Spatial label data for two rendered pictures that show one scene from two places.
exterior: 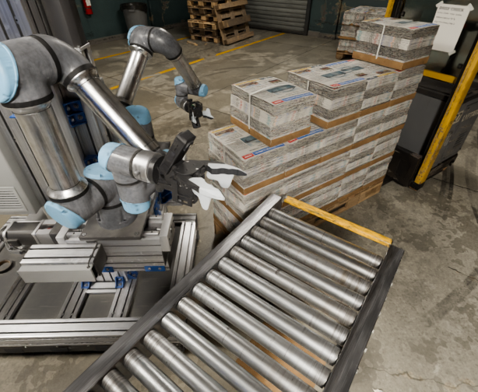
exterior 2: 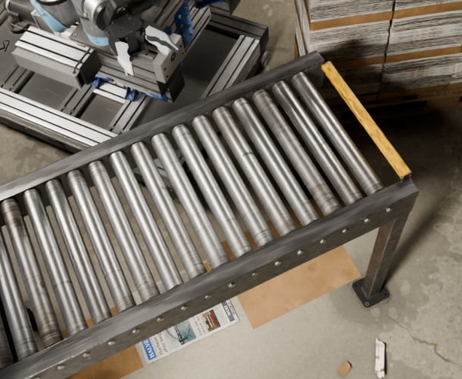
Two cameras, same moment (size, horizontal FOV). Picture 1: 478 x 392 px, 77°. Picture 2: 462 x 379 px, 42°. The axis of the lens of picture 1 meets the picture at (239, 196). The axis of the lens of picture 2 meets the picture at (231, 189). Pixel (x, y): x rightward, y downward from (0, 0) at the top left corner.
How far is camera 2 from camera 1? 0.88 m
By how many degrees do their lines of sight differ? 32
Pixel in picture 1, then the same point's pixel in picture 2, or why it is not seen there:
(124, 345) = (70, 164)
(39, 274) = (30, 62)
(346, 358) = (249, 259)
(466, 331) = not seen: outside the picture
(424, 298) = not seen: outside the picture
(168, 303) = (122, 142)
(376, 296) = (329, 223)
